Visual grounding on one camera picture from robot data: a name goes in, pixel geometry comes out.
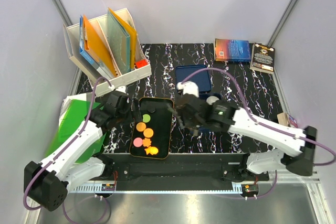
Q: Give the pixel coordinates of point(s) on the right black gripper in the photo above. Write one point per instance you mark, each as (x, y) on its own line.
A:
(182, 119)

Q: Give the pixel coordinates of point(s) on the orange dotted round cookie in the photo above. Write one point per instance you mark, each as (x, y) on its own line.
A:
(141, 126)

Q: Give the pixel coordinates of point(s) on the teal speckled folder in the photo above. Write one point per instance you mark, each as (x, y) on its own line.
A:
(119, 42)

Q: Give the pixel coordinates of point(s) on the green clip file folder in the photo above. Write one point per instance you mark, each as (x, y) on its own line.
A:
(72, 119)

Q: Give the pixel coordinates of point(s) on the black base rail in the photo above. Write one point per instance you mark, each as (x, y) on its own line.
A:
(180, 173)

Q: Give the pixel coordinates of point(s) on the orange flower cookie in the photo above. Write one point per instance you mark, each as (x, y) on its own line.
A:
(146, 142)

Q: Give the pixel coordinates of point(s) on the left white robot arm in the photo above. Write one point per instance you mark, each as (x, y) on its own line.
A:
(49, 181)

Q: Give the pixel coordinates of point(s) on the white paper cookie cup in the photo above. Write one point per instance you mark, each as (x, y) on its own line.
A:
(212, 99)

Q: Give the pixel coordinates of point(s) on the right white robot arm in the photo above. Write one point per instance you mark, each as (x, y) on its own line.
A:
(294, 149)

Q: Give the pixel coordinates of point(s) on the pink round cookie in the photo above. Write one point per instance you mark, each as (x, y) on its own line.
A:
(137, 142)

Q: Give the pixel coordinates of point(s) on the orange fish cookie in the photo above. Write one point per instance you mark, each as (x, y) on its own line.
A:
(151, 150)

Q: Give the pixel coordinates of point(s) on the green round cookie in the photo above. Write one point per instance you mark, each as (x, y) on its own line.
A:
(146, 118)

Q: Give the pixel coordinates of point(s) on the red small box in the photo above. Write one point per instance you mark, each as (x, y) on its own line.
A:
(141, 63)

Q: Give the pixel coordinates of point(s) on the blue tin box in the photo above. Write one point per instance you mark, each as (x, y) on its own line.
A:
(211, 113)

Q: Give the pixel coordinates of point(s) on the yellow orange folder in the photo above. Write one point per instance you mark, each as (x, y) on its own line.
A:
(126, 20)

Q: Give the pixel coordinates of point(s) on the black gold-rimmed tray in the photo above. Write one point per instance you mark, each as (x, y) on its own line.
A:
(161, 123)

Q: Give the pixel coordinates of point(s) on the black sandwich cookie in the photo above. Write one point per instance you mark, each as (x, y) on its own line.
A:
(151, 109)

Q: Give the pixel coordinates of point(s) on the white file organizer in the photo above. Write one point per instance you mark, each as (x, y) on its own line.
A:
(75, 44)

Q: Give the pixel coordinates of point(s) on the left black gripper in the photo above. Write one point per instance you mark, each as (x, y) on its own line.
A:
(136, 113)

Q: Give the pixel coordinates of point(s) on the black paperback book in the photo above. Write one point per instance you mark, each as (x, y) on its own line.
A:
(262, 58)

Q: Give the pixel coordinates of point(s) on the blue orange book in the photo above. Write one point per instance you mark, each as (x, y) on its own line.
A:
(232, 50)

